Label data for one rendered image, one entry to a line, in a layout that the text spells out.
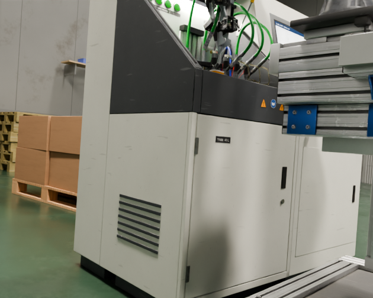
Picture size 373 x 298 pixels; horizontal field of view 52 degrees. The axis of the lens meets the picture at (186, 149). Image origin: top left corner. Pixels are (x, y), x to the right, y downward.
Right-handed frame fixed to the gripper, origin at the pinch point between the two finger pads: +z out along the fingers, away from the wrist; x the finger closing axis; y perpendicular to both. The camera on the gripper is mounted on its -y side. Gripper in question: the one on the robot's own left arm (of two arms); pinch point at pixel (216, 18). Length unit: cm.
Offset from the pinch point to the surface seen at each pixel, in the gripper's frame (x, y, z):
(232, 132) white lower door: -2.9, 41.0, 27.6
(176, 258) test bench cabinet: -33, 78, 51
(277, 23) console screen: 48, -46, 32
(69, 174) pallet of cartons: -112, -100, 186
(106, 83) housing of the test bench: -52, -9, 30
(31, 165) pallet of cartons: -158, -144, 210
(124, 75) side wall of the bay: -42.1, 0.4, 21.2
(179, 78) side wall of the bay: -21.2, 29.5, 6.4
